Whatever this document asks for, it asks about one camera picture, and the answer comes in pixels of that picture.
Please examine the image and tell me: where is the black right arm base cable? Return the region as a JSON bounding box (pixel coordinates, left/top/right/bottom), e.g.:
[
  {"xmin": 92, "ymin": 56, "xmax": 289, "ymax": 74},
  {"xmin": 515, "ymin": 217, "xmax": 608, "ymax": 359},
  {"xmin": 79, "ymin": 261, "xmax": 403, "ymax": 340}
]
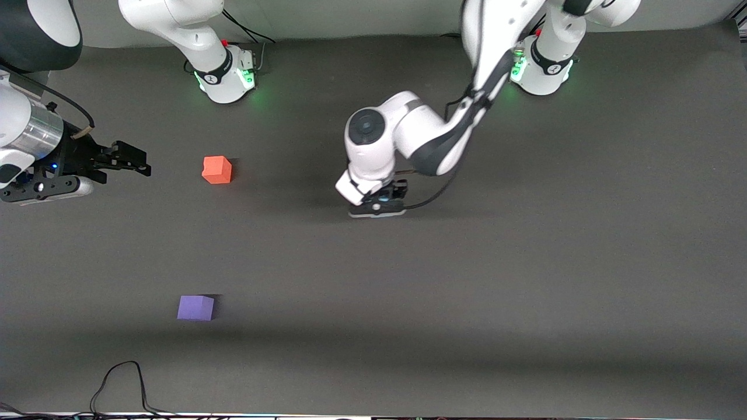
[{"xmin": 221, "ymin": 8, "xmax": 276, "ymax": 74}]

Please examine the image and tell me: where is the orange foam block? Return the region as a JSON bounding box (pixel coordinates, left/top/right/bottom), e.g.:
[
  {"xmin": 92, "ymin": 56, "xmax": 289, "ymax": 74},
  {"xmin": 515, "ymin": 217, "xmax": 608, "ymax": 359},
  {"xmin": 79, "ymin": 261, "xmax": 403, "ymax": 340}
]
[{"xmin": 201, "ymin": 156, "xmax": 233, "ymax": 185}]

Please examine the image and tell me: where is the purple foam block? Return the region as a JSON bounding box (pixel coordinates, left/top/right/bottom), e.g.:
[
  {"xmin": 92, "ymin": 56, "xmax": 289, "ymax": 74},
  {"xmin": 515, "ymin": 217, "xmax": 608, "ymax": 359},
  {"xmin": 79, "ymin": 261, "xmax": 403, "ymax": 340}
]
[{"xmin": 177, "ymin": 295, "xmax": 215, "ymax": 321}]

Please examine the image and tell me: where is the dark grey table mat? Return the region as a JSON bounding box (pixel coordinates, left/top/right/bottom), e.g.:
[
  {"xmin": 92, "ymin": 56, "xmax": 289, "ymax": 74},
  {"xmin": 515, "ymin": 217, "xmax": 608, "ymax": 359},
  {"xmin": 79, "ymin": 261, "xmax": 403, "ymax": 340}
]
[{"xmin": 0, "ymin": 20, "xmax": 747, "ymax": 418}]

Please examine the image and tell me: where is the black looped cable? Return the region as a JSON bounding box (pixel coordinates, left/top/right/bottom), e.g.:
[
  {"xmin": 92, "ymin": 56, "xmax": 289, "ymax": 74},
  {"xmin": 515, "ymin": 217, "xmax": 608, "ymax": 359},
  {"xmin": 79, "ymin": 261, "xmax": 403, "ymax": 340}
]
[{"xmin": 89, "ymin": 360, "xmax": 179, "ymax": 418}]

